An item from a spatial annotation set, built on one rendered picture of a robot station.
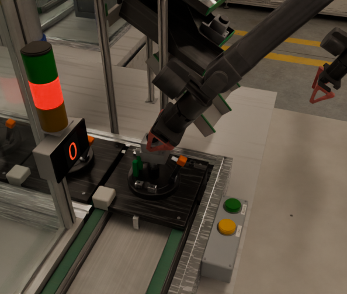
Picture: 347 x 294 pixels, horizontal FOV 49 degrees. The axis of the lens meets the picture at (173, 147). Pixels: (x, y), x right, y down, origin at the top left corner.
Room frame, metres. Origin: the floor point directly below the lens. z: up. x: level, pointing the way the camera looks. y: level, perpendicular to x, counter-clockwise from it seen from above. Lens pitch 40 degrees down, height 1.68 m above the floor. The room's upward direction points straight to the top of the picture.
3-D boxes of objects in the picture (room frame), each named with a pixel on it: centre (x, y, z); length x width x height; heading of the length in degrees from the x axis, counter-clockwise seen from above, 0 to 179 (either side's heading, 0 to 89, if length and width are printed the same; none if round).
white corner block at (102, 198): (0.65, 0.17, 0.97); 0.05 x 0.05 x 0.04; 72
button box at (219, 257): (0.57, -0.13, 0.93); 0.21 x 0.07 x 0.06; 162
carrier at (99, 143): (0.79, 0.29, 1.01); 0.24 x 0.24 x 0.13; 72
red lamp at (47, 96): (0.57, 0.22, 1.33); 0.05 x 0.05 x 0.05
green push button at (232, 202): (0.63, -0.15, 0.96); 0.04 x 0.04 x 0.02
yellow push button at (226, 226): (0.57, -0.13, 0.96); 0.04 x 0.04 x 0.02
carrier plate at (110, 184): (0.71, 0.05, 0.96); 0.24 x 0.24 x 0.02; 72
